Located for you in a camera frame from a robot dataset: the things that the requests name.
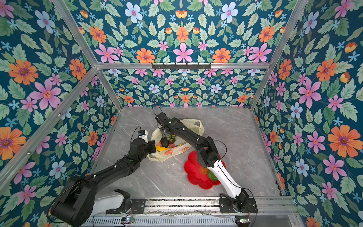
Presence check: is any light green fake custard apple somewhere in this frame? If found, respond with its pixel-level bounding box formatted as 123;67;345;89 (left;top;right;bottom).
208;171;218;182

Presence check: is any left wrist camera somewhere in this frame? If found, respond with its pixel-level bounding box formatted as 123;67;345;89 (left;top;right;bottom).
138;130;148;143

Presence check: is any cream plastic bag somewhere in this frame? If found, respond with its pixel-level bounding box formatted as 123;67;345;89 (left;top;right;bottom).
147;119;205;162

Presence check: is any black hook rail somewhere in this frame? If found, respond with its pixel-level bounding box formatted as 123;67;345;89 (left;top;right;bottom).
151;63;212;70

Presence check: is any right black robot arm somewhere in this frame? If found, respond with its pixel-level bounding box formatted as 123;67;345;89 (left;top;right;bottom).
156;112;250;212

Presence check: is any yellow fake banana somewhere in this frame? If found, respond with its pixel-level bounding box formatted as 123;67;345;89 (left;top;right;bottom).
156;146;170;152

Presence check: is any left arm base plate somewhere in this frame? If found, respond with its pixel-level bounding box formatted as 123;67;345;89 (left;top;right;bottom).
106;198;146;214

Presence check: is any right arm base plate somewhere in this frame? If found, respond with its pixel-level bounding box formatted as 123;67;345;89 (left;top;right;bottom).
218;194;258;214

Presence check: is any dark fake avocado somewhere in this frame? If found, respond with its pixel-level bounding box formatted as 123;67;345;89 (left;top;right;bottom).
160;137;169;148

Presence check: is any red flower-shaped plate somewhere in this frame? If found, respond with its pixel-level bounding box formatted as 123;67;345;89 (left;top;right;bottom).
184;151;221;190

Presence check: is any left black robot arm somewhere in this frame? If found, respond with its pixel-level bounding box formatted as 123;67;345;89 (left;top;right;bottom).
50;138;156;227

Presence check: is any aluminium mounting rail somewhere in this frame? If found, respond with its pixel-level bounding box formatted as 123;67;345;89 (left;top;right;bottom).
83;196;304;227

